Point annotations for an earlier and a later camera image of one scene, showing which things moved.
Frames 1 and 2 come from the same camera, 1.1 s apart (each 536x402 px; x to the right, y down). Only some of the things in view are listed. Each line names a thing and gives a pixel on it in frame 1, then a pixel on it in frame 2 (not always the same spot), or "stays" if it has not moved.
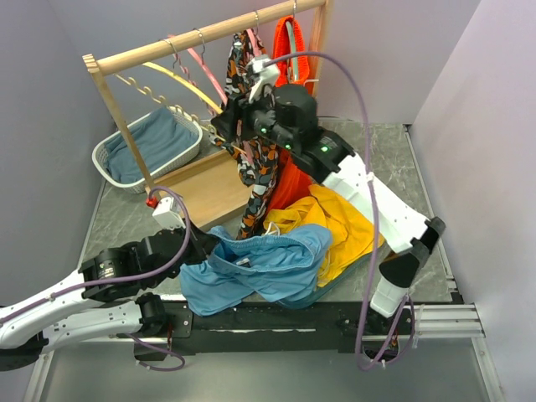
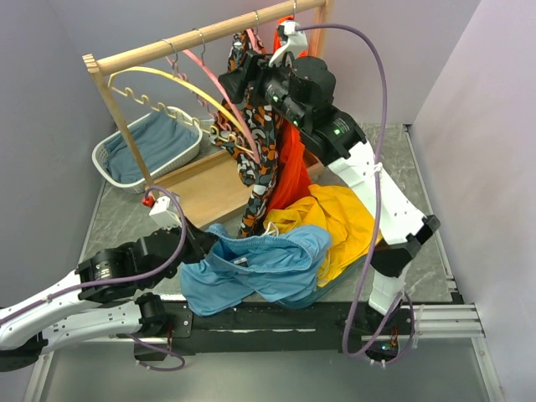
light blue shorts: (281, 268) stays
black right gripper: (238, 108) -> (255, 72)
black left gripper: (205, 242) stays
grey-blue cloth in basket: (158, 136) stays
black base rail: (328, 327) stays
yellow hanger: (144, 90) -> (213, 131)
